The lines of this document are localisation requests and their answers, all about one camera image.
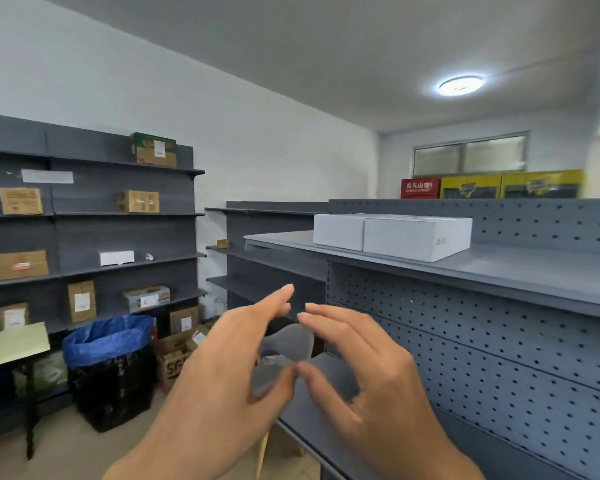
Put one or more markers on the person's right forearm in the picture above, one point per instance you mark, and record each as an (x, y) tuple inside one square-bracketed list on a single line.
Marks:
[(455, 469)]

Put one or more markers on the dark storage rack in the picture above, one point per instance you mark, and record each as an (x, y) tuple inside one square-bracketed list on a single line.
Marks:
[(95, 234)]

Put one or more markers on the white paper sign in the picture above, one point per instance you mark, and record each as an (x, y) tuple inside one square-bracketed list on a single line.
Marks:
[(47, 176)]

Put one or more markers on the plain white box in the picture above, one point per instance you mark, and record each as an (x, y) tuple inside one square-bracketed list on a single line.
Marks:
[(410, 239), (337, 232)]

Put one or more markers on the tall brown carton white label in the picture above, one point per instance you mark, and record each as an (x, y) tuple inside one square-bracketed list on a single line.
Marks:
[(82, 302)]

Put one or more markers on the tiny brown box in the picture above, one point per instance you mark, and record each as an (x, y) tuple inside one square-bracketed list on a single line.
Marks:
[(223, 243)]

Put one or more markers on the small brown carton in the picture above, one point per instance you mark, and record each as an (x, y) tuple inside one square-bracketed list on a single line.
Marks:
[(20, 200), (137, 201)]

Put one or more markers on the green plastic bag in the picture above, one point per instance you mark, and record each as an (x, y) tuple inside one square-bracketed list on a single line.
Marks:
[(40, 374)]

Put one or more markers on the frosted glass window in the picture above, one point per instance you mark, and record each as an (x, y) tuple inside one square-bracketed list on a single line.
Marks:
[(470, 154)]

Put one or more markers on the brown carton red label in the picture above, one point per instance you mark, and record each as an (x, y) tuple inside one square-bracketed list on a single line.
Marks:
[(19, 265)]

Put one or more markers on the person's left hand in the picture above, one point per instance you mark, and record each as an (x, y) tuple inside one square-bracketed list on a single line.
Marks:
[(220, 394)]

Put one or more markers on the green topped brown carton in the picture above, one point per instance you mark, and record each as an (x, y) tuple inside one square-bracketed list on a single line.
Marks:
[(155, 152)]

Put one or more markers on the person's right hand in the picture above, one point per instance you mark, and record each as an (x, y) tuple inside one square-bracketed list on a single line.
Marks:
[(390, 424)]

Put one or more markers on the blue bin liner bag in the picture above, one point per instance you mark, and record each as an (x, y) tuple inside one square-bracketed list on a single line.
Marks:
[(105, 339)]

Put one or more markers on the round ceiling lamp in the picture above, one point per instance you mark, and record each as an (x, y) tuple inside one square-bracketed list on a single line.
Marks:
[(461, 85)]

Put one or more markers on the open cardboard carton black logo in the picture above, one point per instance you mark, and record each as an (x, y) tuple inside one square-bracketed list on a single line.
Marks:
[(172, 364)]

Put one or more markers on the yellow display cabinet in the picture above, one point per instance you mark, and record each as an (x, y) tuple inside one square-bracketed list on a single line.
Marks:
[(542, 184), (470, 187)]

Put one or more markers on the pale carton white label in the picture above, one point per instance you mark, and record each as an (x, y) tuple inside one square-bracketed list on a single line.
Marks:
[(147, 298)]

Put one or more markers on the red display cabinet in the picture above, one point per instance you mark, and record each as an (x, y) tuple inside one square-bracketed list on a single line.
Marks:
[(420, 188)]

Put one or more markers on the small white box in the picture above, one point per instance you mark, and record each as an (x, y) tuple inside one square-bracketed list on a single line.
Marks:
[(116, 258)]

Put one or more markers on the pale green table black legs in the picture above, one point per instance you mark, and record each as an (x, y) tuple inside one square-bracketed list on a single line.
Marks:
[(10, 344)]

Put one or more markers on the grey metal shelving unit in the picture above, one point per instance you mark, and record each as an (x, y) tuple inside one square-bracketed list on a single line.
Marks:
[(505, 319)]

